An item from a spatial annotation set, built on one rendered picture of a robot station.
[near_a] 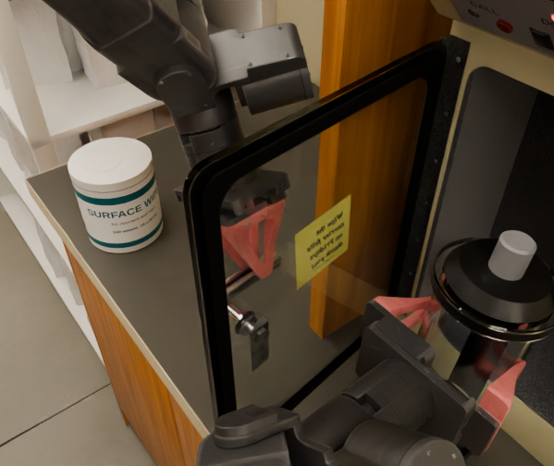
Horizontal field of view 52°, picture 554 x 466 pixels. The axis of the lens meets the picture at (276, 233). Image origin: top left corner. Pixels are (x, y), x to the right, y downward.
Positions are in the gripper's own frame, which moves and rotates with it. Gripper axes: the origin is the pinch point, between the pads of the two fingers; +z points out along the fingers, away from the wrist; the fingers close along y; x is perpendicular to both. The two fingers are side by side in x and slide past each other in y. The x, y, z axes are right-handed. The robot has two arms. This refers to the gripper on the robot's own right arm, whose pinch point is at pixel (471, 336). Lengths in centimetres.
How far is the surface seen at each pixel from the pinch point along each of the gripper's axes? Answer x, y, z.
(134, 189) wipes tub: 14, 55, -5
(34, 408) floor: 123, 108, -22
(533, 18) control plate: -25.8, 5.9, 3.7
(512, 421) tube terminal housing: 22.0, -4.0, 13.3
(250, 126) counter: 24, 74, 33
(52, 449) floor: 123, 91, -24
